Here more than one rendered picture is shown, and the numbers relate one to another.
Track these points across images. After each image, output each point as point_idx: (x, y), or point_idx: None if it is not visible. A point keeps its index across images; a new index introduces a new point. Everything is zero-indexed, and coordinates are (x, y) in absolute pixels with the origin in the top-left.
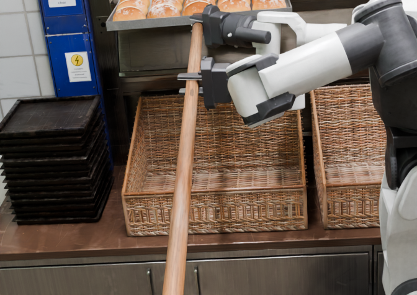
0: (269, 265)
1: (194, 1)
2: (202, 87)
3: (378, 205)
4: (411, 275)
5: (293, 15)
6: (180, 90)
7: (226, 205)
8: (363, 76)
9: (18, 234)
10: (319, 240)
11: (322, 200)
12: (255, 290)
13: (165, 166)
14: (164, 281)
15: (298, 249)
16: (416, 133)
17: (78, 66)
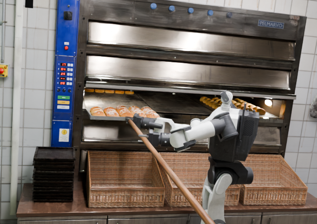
0: (147, 221)
1: (125, 112)
2: None
3: None
4: (215, 218)
5: (171, 119)
6: (138, 140)
7: (133, 194)
8: None
9: (36, 205)
10: (169, 211)
11: (170, 194)
12: None
13: (95, 181)
14: (182, 190)
15: (160, 215)
16: (223, 161)
17: (64, 135)
